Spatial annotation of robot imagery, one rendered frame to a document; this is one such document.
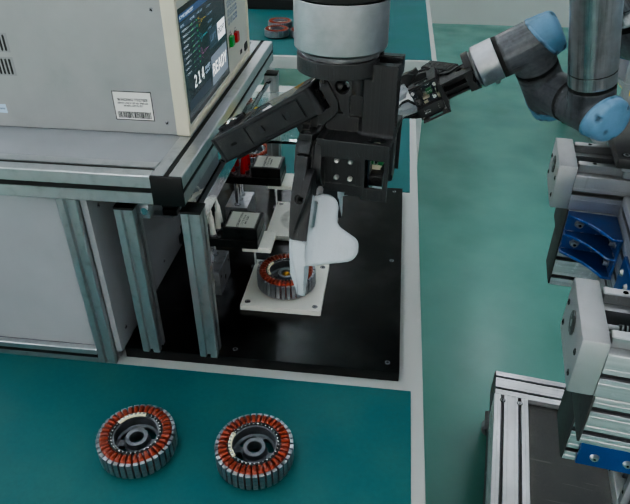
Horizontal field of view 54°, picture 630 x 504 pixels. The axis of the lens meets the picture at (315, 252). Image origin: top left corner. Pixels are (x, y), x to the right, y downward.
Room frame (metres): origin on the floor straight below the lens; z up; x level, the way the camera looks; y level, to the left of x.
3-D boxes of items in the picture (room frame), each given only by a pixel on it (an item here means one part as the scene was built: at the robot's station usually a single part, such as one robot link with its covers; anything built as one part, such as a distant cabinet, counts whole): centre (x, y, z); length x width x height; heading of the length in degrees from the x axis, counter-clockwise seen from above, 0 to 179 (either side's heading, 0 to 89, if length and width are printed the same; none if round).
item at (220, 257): (0.97, 0.20, 0.80); 0.08 x 0.05 x 0.06; 173
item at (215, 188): (1.08, 0.14, 1.03); 0.62 x 0.01 x 0.03; 173
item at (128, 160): (1.11, 0.36, 1.09); 0.68 x 0.44 x 0.05; 173
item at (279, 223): (1.19, 0.02, 0.78); 0.15 x 0.15 x 0.01; 83
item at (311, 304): (0.95, 0.05, 0.78); 0.15 x 0.15 x 0.01; 83
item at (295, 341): (1.07, 0.05, 0.76); 0.64 x 0.47 x 0.02; 173
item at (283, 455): (0.57, 0.09, 0.77); 0.11 x 0.11 x 0.04
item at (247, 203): (1.21, 0.17, 0.80); 0.08 x 0.05 x 0.06; 173
